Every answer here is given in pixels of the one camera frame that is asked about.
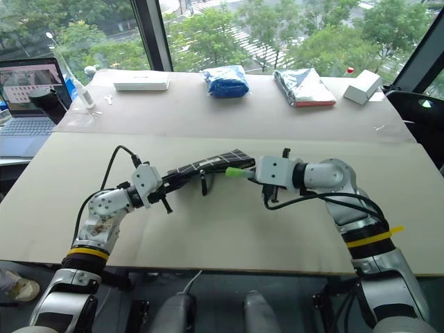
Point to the green highlighter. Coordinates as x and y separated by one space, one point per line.
234 172

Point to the dark slanted window frame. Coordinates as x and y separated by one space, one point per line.
425 55

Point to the clear plastic wrap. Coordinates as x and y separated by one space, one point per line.
83 117

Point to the black chair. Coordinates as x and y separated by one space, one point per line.
416 114

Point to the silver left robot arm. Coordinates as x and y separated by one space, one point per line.
104 208

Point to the small metal key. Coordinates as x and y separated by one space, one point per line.
109 99

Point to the grey open laptop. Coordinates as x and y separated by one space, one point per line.
24 132

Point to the grey rounded shape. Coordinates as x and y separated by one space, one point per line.
173 312
260 312

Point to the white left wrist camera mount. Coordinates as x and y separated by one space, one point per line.
144 180

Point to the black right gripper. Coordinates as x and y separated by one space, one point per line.
270 195

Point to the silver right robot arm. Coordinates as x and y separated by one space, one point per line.
333 175

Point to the black cylindrical device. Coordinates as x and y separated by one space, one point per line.
45 102

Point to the white plastic bottle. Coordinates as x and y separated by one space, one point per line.
85 95

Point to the dark window pillar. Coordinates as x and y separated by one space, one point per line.
152 34

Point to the beige shoe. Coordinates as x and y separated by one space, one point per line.
19 286

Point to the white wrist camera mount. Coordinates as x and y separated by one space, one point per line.
144 180
274 171

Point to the blue plastic bag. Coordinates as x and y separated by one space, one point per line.
226 82

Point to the small white cardboard box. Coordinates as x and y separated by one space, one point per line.
362 86

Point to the flat white box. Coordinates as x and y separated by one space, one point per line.
142 83

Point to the silver foil packet red edge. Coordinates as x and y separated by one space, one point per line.
305 88

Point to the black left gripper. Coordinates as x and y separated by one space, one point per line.
165 199

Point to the grey round object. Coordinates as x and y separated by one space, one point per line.
89 71

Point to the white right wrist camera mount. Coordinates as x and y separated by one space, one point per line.
274 171

